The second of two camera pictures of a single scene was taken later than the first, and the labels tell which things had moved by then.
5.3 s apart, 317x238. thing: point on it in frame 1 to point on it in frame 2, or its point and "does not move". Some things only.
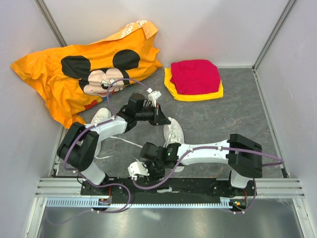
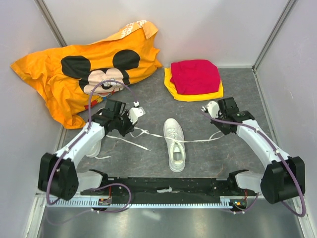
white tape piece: [169, 190] does not move
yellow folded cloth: [189, 97] does not move
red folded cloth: [195, 77] does not move
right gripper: [153, 177] to [226, 131]
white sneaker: [173, 134] does not move
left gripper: [159, 118] to [130, 128]
